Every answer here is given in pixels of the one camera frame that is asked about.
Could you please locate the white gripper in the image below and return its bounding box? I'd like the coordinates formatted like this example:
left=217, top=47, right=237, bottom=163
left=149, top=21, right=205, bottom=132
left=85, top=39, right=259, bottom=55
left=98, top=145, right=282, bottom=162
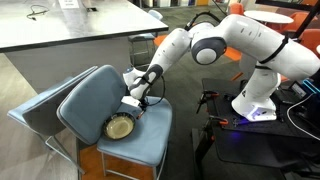
left=122, top=67, right=147, bottom=111

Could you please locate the orange and black pen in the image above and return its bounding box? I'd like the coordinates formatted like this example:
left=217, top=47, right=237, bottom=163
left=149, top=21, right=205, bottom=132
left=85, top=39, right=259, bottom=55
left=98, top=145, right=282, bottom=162
left=136, top=110, right=145, bottom=120

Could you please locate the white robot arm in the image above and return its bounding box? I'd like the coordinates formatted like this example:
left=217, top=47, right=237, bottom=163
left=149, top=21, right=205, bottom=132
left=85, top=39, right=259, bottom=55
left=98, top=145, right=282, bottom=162
left=123, top=14, right=320, bottom=122

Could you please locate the black rimmed beige bowl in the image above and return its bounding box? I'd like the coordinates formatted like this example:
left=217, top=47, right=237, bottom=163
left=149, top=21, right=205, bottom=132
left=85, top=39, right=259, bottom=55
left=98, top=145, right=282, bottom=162
left=103, top=112, right=135, bottom=140

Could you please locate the blue padded chair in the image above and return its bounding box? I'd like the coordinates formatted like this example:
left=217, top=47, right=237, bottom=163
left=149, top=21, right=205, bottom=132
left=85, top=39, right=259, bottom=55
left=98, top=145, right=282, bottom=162
left=56, top=65, right=173, bottom=180

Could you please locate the grey counter table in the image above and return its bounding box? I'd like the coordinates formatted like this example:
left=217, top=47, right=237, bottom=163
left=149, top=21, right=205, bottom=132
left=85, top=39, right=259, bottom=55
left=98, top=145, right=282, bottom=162
left=0, top=0, right=168, bottom=92

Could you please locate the white paper sign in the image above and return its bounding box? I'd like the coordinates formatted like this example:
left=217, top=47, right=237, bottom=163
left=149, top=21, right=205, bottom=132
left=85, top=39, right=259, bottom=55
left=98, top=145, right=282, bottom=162
left=58, top=0, right=79, bottom=9

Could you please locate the orange armchair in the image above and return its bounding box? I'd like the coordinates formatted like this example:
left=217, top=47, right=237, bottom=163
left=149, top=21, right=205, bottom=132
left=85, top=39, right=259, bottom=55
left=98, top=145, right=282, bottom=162
left=229, top=3, right=244, bottom=15
left=294, top=12, right=320, bottom=58

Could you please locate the round white table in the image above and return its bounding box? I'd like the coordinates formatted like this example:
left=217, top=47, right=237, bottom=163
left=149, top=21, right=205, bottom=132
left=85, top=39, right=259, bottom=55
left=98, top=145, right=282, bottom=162
left=244, top=10, right=293, bottom=24

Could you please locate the black robot cart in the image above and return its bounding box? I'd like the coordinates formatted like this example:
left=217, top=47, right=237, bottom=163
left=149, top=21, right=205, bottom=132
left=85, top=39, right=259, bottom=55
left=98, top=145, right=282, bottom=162
left=192, top=78, right=320, bottom=178

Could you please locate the orange armchair right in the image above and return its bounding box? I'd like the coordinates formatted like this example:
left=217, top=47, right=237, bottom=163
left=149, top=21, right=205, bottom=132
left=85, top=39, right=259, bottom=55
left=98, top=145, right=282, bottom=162
left=294, top=12, right=320, bottom=58

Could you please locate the orange handled clamp upper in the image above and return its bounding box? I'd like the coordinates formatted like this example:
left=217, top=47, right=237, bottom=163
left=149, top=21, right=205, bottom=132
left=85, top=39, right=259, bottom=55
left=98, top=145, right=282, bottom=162
left=196, top=90, right=219, bottom=113

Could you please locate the orange handled clamp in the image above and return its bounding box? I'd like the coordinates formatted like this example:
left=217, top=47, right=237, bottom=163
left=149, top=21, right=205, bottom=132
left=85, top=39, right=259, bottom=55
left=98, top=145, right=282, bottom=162
left=209, top=115, right=229, bottom=125
left=196, top=90, right=219, bottom=113

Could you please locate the orange handled clamp lower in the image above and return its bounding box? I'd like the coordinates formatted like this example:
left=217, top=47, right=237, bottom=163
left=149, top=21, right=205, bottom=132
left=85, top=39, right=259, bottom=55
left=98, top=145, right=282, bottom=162
left=209, top=115, right=229, bottom=125

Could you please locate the black cable on counter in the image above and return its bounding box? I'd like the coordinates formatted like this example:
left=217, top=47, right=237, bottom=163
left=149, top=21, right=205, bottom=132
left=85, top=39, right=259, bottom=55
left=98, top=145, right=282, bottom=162
left=26, top=4, right=50, bottom=21

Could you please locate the white cable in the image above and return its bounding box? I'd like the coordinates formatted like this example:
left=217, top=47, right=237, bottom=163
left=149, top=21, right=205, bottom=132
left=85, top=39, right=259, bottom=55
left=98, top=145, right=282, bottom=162
left=286, top=92, right=320, bottom=142

